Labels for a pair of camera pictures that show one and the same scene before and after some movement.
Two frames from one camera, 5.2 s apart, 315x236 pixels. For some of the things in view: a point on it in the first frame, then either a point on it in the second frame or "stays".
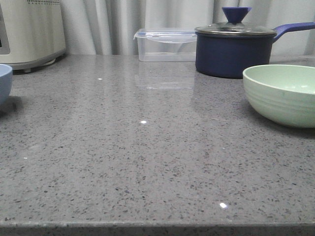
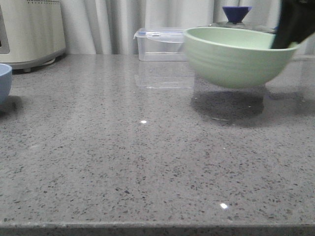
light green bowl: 285,93 to 239,57
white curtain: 107,27 stays
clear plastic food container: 166,44 stays
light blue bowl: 6,76 stays
